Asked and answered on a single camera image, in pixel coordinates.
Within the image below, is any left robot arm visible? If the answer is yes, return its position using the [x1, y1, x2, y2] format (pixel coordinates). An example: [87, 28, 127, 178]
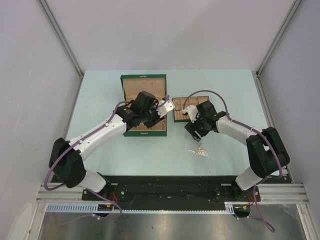
[44, 91, 174, 200]

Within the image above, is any slotted cable duct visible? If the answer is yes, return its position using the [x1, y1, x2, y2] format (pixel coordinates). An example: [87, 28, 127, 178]
[46, 202, 251, 214]

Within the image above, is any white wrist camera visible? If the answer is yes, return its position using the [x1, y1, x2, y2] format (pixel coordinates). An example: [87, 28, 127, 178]
[182, 105, 200, 123]
[156, 100, 175, 118]

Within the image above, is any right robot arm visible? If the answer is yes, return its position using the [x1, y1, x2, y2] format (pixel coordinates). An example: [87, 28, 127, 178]
[182, 100, 290, 201]

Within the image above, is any aluminium frame post right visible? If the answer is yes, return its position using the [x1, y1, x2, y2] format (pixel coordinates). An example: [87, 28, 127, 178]
[256, 0, 305, 76]

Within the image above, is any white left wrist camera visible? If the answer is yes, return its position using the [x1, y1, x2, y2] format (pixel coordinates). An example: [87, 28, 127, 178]
[156, 100, 175, 118]

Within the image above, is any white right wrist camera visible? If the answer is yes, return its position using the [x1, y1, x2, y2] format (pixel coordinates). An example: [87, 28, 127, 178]
[182, 105, 200, 123]

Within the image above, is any green jewelry box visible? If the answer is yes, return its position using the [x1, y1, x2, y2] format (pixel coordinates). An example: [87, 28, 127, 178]
[120, 74, 168, 137]

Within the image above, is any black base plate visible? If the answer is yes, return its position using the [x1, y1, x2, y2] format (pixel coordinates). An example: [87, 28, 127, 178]
[51, 174, 292, 218]

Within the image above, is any silver chain necklace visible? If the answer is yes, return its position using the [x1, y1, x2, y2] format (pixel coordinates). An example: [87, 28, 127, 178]
[185, 130, 210, 158]

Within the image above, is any aluminium frame post left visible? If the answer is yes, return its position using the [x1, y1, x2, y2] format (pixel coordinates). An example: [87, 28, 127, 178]
[36, 0, 84, 80]

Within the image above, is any aluminium frame post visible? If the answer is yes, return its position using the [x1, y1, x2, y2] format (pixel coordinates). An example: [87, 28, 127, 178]
[36, 0, 84, 80]
[256, 0, 305, 76]

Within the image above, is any aluminium front rail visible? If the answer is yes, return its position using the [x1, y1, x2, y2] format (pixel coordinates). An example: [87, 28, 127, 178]
[36, 182, 91, 204]

